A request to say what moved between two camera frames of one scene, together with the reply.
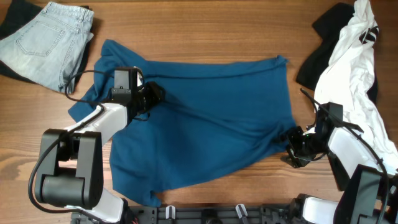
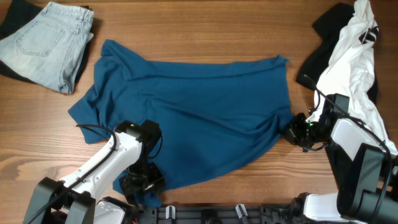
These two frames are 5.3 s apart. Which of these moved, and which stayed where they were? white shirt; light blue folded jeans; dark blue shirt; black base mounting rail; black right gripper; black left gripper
Moved: black right gripper; black left gripper
Stayed: light blue folded jeans; dark blue shirt; black base mounting rail; white shirt
